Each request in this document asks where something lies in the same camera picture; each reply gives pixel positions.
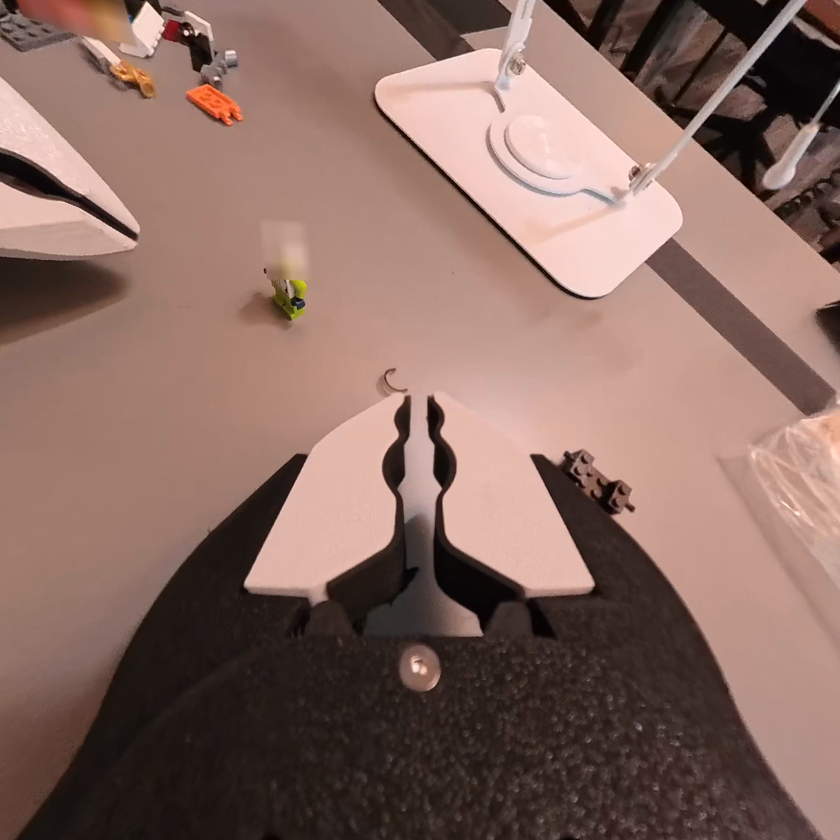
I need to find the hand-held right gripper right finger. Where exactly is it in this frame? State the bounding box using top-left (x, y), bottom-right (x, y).
top-left (423, 390), bottom-right (598, 607)

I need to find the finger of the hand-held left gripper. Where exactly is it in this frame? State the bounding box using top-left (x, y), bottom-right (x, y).
top-left (0, 77), bottom-right (140, 240)
top-left (0, 164), bottom-right (140, 259)

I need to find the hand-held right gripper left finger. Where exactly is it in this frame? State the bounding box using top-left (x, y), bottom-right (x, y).
top-left (245, 392), bottom-right (413, 607)

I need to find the lime green lego minifigure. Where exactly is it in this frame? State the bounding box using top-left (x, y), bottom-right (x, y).
top-left (267, 263), bottom-right (312, 324)

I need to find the dark grey lego piece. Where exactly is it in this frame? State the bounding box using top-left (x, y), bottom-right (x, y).
top-left (561, 448), bottom-right (636, 514)

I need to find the pile of lego pieces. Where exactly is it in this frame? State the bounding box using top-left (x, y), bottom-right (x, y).
top-left (0, 0), bottom-right (246, 127)

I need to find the clear plastic bag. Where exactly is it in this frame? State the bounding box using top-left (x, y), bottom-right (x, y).
top-left (720, 405), bottom-right (840, 598)

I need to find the white book stand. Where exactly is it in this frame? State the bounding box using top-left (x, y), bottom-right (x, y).
top-left (374, 0), bottom-right (840, 300)

